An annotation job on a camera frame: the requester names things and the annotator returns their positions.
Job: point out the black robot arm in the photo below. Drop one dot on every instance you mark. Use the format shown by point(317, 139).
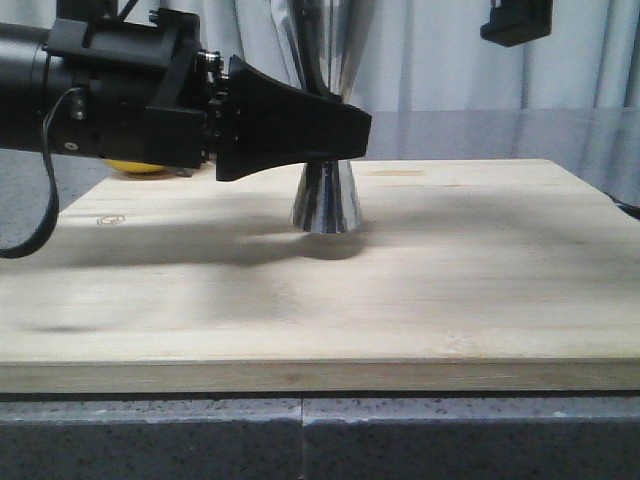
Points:
point(23, 70)

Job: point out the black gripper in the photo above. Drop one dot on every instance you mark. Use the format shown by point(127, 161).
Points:
point(144, 93)
point(515, 22)

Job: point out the yellow lemon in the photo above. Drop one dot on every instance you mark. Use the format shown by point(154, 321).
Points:
point(136, 168)

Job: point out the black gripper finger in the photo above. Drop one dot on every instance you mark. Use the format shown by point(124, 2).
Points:
point(310, 31)

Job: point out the bamboo cutting board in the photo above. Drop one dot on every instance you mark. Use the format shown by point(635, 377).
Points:
point(466, 275)

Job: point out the grey curtain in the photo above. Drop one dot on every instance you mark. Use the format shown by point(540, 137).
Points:
point(429, 56)

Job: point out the steel double jigger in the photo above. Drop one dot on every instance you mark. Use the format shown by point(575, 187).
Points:
point(327, 201)

